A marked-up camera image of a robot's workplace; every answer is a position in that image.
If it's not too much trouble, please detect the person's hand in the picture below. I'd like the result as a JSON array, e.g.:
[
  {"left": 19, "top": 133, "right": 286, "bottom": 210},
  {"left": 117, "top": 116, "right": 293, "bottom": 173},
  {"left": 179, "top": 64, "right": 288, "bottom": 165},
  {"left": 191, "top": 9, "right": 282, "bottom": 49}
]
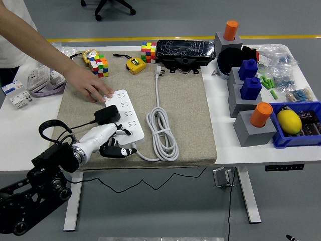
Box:
[{"left": 64, "top": 67, "right": 115, "bottom": 103}]

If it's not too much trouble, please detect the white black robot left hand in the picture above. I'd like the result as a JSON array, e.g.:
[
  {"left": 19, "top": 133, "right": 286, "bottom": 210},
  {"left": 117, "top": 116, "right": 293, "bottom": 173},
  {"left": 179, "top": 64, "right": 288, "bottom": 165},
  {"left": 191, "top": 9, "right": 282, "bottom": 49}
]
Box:
[{"left": 74, "top": 122, "right": 138, "bottom": 159}]

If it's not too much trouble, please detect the thin black plug cord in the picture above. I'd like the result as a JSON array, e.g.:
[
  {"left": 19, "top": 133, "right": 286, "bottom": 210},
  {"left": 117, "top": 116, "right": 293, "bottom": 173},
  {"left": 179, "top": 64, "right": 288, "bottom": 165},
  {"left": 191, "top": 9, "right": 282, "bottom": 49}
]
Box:
[{"left": 66, "top": 119, "right": 208, "bottom": 194}]

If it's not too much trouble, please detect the black plug adapter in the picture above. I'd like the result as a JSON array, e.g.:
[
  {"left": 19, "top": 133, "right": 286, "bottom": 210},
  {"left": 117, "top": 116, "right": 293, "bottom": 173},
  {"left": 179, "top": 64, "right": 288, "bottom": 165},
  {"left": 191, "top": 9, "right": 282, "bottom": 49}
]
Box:
[{"left": 94, "top": 104, "right": 121, "bottom": 126}]

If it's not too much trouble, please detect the white power strip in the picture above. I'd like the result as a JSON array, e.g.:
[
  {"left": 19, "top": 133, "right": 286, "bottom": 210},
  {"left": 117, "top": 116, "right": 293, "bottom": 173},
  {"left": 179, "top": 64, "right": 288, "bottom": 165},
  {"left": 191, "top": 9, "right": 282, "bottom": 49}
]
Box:
[{"left": 104, "top": 89, "right": 145, "bottom": 146}]

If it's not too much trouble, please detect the twisted colourful puzzle cube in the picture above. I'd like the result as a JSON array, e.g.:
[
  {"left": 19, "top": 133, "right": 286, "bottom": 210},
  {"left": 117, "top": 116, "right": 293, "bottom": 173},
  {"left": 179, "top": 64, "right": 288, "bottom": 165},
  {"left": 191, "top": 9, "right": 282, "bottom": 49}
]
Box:
[{"left": 88, "top": 55, "right": 109, "bottom": 78}]

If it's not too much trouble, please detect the round yellow tape measure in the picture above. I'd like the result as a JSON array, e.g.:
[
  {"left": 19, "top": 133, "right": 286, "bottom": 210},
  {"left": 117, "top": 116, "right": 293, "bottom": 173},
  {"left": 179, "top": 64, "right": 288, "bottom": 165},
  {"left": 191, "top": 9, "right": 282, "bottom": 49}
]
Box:
[{"left": 69, "top": 49, "right": 99, "bottom": 68}]

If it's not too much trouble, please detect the empty clear plastic bag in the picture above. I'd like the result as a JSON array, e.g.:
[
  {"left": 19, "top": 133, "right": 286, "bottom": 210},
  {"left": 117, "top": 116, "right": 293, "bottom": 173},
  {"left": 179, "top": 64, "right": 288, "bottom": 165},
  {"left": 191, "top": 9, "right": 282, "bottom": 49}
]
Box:
[{"left": 60, "top": 47, "right": 78, "bottom": 58}]

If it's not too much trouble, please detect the square yellow tape measure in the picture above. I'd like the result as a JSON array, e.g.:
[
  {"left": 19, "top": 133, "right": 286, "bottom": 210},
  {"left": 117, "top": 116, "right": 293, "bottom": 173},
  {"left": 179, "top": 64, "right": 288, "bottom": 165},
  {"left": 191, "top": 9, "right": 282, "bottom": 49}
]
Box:
[{"left": 112, "top": 53, "right": 147, "bottom": 76}]

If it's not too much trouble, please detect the white table leg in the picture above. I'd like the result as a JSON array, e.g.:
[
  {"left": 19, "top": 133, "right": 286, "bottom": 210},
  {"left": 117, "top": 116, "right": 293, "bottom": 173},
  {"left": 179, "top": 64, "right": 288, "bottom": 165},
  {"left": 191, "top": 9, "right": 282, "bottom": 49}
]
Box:
[
  {"left": 63, "top": 172, "right": 84, "bottom": 232},
  {"left": 236, "top": 166, "right": 262, "bottom": 224}
]

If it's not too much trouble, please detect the black table control panel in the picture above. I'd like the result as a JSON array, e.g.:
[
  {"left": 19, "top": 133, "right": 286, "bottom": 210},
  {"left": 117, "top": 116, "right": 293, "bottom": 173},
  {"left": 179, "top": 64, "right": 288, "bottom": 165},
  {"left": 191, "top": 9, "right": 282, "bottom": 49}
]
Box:
[{"left": 265, "top": 164, "right": 305, "bottom": 173}]

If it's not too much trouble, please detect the white circuit breaker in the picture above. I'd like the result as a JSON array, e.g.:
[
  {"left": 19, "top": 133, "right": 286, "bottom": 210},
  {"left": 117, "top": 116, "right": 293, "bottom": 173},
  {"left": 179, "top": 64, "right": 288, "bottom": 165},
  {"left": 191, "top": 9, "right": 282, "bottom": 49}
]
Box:
[{"left": 1, "top": 80, "right": 34, "bottom": 110}]

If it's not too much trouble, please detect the black office chair base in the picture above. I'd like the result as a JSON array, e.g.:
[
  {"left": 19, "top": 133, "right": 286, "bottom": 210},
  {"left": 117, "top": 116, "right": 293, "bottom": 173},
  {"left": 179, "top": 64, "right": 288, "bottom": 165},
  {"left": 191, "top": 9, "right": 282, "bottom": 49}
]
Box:
[{"left": 80, "top": 0, "right": 136, "bottom": 23}]

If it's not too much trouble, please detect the person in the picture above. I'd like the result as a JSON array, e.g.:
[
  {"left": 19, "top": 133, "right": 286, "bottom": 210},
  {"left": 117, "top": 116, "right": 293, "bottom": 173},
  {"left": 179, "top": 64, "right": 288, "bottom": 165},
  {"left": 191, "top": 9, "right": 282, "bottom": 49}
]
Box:
[{"left": 0, "top": 0, "right": 38, "bottom": 87}]

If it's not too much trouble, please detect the grey-brown mat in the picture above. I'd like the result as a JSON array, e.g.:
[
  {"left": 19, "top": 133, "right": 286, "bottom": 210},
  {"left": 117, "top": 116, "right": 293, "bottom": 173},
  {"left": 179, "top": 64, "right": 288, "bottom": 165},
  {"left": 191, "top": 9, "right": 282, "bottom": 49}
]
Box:
[{"left": 51, "top": 50, "right": 218, "bottom": 172}]

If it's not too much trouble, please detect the blue plastic bin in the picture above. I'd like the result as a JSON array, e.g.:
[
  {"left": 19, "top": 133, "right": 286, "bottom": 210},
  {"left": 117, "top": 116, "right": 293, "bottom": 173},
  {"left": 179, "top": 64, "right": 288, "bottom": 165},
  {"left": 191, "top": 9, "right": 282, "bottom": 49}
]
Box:
[{"left": 268, "top": 101, "right": 321, "bottom": 149}]

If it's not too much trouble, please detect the black film-wrapped device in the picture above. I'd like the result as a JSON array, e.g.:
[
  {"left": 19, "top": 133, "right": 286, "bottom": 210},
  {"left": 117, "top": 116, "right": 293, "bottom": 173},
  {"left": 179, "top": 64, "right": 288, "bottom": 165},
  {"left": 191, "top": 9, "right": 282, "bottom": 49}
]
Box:
[{"left": 155, "top": 40, "right": 216, "bottom": 75}]

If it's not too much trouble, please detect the grey block with round hole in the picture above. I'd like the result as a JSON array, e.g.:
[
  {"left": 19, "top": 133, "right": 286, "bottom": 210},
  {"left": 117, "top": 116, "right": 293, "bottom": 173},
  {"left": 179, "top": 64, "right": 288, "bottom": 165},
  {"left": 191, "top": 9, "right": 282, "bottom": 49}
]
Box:
[
  {"left": 214, "top": 32, "right": 243, "bottom": 53},
  {"left": 233, "top": 110, "right": 277, "bottom": 148}
]

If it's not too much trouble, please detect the yellow lemon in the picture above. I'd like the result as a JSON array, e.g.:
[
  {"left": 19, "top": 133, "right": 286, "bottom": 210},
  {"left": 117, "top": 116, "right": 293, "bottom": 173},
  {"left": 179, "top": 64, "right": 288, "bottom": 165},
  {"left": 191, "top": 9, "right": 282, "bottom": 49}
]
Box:
[{"left": 276, "top": 110, "right": 302, "bottom": 134}]

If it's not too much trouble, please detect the black parts pile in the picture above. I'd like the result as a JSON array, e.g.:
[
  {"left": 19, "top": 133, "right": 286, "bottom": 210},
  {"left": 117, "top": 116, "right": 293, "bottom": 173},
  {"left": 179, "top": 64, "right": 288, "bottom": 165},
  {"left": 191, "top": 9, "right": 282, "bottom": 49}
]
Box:
[{"left": 296, "top": 110, "right": 321, "bottom": 137}]

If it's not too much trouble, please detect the orange cylinder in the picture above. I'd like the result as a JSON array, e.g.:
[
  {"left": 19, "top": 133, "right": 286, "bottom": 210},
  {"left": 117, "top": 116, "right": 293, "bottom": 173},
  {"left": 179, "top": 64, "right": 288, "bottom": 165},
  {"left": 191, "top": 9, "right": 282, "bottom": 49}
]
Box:
[
  {"left": 223, "top": 20, "right": 239, "bottom": 42},
  {"left": 250, "top": 102, "right": 274, "bottom": 129}
]

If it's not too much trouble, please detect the clear bag of resistors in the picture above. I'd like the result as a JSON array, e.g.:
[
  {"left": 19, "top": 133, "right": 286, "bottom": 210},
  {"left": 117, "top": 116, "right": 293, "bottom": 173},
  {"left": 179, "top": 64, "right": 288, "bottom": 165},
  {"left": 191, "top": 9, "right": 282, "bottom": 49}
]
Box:
[{"left": 286, "top": 87, "right": 317, "bottom": 103}]

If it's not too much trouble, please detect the grey square base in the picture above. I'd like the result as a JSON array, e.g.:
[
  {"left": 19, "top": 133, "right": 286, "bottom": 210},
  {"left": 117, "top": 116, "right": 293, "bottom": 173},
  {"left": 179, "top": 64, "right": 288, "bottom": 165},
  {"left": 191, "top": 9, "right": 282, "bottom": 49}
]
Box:
[
  {"left": 228, "top": 84, "right": 263, "bottom": 118},
  {"left": 227, "top": 67, "right": 246, "bottom": 88}
]

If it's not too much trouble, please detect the black fabric bundle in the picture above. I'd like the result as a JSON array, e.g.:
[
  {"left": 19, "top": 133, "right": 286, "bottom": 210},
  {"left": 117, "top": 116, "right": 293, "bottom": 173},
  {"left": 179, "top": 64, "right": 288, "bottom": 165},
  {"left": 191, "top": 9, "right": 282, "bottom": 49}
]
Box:
[{"left": 217, "top": 46, "right": 260, "bottom": 81}]

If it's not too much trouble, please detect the blue block with knob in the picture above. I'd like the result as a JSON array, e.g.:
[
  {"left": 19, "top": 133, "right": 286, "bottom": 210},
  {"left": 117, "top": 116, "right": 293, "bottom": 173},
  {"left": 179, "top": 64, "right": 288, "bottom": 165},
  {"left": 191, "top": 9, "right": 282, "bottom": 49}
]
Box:
[
  {"left": 239, "top": 77, "right": 262, "bottom": 101},
  {"left": 238, "top": 59, "right": 259, "bottom": 81}
]

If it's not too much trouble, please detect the small clear bag of parts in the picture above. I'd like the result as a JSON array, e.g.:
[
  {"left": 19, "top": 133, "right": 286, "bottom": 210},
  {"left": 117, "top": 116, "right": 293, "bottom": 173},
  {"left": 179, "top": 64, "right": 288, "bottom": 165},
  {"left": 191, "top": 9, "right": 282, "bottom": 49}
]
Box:
[{"left": 272, "top": 72, "right": 296, "bottom": 91}]

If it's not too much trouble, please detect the clear bag of blue parts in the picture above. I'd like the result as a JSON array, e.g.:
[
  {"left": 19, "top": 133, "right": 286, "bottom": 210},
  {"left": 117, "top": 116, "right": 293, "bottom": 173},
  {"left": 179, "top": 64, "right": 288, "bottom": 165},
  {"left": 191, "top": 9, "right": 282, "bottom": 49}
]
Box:
[{"left": 256, "top": 44, "right": 299, "bottom": 74}]

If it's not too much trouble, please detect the black hanging cable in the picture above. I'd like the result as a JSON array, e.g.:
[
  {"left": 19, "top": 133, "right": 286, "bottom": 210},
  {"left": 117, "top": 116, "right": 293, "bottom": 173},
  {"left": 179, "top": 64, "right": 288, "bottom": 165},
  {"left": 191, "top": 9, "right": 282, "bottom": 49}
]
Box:
[{"left": 227, "top": 167, "right": 237, "bottom": 241}]

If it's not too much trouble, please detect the white power strip cord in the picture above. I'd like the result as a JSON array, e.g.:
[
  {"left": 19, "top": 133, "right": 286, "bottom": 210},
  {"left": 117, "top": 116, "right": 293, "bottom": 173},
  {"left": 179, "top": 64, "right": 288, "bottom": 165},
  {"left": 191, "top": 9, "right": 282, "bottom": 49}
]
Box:
[{"left": 130, "top": 65, "right": 180, "bottom": 163}]

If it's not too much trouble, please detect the silver metal bracket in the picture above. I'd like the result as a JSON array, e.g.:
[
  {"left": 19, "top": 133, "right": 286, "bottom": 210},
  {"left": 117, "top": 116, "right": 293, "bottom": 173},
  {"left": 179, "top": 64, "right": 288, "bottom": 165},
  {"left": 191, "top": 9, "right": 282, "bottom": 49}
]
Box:
[{"left": 213, "top": 167, "right": 233, "bottom": 188}]

